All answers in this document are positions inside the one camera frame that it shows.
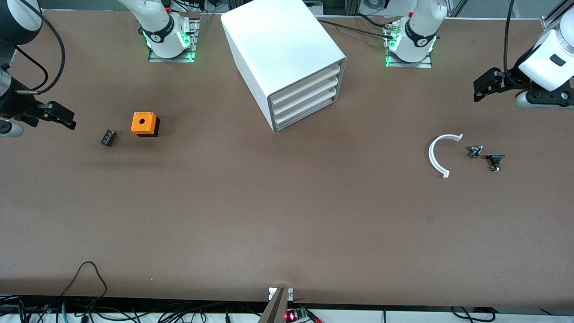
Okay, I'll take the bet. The white cabinet drawer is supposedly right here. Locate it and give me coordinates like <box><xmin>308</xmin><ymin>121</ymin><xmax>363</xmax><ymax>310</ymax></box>
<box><xmin>274</xmin><ymin>99</ymin><xmax>337</xmax><ymax>131</ymax></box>
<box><xmin>271</xmin><ymin>76</ymin><xmax>339</xmax><ymax>115</ymax></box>
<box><xmin>269</xmin><ymin>63</ymin><xmax>342</xmax><ymax>106</ymax></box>
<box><xmin>273</xmin><ymin>87</ymin><xmax>338</xmax><ymax>124</ymax></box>

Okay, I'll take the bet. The white drawer cabinet housing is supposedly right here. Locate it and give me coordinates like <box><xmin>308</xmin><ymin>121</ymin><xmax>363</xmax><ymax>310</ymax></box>
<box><xmin>221</xmin><ymin>0</ymin><xmax>347</xmax><ymax>133</ymax></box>

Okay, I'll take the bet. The circuit board with red display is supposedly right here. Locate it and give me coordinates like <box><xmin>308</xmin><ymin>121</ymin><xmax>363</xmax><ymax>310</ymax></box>
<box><xmin>285</xmin><ymin>307</ymin><xmax>322</xmax><ymax>323</ymax></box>

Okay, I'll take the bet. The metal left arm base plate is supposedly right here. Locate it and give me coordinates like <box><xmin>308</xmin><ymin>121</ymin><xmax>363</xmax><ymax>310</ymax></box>
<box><xmin>385</xmin><ymin>22</ymin><xmax>433</xmax><ymax>69</ymax></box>

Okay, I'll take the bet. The black switch contact block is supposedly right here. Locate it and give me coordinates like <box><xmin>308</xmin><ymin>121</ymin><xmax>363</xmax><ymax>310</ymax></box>
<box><xmin>486</xmin><ymin>153</ymin><xmax>506</xmax><ymax>172</ymax></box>

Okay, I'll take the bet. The aluminium frame profile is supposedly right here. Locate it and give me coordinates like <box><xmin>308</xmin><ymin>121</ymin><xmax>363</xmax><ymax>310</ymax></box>
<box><xmin>542</xmin><ymin>0</ymin><xmax>574</xmax><ymax>30</ymax></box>

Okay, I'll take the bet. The white semicircular plastic bracket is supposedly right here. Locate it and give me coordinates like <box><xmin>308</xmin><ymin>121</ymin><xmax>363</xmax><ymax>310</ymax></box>
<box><xmin>428</xmin><ymin>133</ymin><xmax>464</xmax><ymax>179</ymax></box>

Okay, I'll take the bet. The orange button enclosure box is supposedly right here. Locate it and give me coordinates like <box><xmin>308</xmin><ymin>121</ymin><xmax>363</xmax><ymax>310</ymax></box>
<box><xmin>131</xmin><ymin>112</ymin><xmax>160</xmax><ymax>138</ymax></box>

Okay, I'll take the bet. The black braided cable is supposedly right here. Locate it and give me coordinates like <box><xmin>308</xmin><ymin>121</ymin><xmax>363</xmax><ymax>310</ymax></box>
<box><xmin>316</xmin><ymin>19</ymin><xmax>395</xmax><ymax>39</ymax></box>

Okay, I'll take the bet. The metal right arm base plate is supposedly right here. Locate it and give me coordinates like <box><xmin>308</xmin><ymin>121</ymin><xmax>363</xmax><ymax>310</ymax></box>
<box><xmin>148</xmin><ymin>17</ymin><xmax>199</xmax><ymax>63</ymax></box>

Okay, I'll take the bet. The black looped cable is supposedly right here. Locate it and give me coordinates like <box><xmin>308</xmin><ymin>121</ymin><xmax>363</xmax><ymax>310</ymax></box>
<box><xmin>61</xmin><ymin>261</ymin><xmax>108</xmax><ymax>299</ymax></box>

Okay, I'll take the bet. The black curved cable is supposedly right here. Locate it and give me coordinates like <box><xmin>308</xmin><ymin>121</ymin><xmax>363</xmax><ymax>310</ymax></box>
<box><xmin>451</xmin><ymin>306</ymin><xmax>496</xmax><ymax>323</ymax></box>

